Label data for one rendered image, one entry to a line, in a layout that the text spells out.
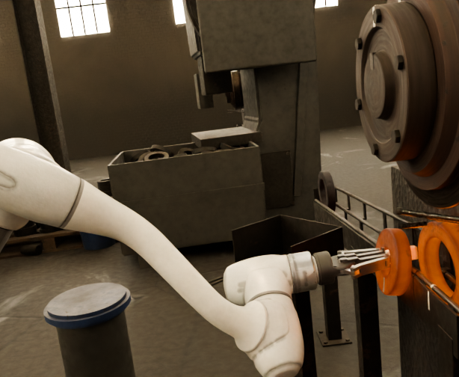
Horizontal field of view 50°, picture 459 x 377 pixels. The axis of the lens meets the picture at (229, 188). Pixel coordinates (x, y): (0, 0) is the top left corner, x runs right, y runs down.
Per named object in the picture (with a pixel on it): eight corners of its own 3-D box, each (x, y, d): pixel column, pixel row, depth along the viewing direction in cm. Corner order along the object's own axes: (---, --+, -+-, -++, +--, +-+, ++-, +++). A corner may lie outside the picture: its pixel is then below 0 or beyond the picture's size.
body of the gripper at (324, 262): (313, 277, 118) (350, 271, 118) (320, 292, 110) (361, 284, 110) (309, 248, 117) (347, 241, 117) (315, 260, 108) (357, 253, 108)
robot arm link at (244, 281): (286, 271, 121) (297, 316, 111) (224, 281, 121) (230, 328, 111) (284, 241, 114) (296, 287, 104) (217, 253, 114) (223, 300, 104)
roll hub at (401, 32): (381, 149, 106) (374, 14, 101) (440, 170, 79) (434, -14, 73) (356, 152, 106) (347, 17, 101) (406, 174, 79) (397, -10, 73)
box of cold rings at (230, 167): (253, 221, 425) (243, 129, 410) (270, 250, 344) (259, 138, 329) (134, 237, 417) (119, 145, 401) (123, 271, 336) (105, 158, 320)
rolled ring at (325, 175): (325, 173, 195) (333, 171, 195) (315, 169, 213) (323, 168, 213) (330, 218, 197) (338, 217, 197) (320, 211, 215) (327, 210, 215)
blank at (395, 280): (389, 225, 121) (375, 225, 121) (414, 231, 106) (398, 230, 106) (386, 288, 121) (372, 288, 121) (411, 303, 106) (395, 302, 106)
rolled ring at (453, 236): (469, 250, 85) (487, 247, 85) (419, 206, 102) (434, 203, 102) (460, 335, 92) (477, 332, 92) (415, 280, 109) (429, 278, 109)
